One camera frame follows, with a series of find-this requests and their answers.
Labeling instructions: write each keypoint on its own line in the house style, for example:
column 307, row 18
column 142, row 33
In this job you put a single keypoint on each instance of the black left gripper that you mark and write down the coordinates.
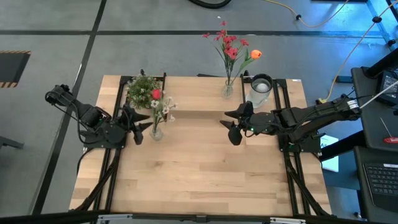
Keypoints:
column 118, row 130

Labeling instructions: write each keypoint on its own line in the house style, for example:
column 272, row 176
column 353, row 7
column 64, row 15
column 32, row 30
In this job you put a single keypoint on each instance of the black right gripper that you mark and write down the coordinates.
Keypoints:
column 262, row 123

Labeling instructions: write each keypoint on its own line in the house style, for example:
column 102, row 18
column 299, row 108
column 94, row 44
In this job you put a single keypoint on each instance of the white artificial flower spray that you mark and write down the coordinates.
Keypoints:
column 165, row 109

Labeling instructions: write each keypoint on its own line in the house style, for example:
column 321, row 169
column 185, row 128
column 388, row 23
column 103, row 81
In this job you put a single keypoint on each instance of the clear glass vase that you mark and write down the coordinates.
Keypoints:
column 156, row 134
column 227, row 91

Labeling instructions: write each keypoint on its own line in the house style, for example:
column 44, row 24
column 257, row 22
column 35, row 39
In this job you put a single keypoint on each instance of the red artificial tulip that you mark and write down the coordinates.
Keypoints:
column 156, row 94

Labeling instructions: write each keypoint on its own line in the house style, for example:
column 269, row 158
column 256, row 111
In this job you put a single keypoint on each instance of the orange artificial tulip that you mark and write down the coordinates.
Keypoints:
column 255, row 54

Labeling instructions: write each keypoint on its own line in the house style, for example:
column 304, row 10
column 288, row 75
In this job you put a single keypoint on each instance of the red artificial blossom spray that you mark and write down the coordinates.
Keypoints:
column 230, row 51

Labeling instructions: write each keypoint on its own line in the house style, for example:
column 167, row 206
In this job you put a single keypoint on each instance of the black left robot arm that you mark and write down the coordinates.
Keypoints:
column 90, row 116

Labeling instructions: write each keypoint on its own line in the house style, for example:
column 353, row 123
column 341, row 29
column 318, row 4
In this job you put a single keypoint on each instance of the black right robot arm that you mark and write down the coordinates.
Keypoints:
column 320, row 115

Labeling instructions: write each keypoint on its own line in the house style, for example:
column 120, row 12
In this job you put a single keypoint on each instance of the green potted plant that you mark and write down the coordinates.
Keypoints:
column 140, row 93

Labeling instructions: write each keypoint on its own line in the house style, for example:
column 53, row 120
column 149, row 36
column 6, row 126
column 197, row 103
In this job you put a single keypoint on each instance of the clear glass jar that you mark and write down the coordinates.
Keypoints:
column 258, row 96

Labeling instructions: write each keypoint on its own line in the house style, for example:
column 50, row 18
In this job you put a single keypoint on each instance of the white ball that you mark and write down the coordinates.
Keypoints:
column 262, row 87

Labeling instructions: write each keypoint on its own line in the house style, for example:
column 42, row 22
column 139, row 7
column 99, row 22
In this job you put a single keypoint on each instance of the white box with blue print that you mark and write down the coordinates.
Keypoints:
column 331, row 161

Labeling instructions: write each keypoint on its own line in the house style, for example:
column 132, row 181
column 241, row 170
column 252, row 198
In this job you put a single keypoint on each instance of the grey chair leg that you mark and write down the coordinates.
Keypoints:
column 11, row 143

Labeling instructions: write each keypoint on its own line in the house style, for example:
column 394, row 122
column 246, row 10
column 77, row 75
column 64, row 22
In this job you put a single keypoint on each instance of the black table crossbar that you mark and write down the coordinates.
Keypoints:
column 46, row 217

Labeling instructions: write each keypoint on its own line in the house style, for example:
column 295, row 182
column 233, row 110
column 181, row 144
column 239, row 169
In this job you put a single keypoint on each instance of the black side desk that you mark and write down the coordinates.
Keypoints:
column 373, row 133

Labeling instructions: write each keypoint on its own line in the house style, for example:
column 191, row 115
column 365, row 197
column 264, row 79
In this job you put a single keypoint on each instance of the black hazard-striped floor hatch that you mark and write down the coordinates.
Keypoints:
column 14, row 68

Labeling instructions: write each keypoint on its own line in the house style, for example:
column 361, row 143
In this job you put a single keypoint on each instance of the black keyboard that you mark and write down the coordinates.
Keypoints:
column 382, row 183

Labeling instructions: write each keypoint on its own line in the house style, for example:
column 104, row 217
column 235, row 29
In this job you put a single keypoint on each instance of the black aluminium mounting frame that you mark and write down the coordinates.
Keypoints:
column 124, row 80
column 281, row 84

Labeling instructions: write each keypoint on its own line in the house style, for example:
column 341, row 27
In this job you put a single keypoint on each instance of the wooden shelf with black frame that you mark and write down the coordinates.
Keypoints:
column 199, row 93

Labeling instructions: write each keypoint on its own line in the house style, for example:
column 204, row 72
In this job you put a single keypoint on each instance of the blue metal frame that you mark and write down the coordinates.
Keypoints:
column 382, row 25

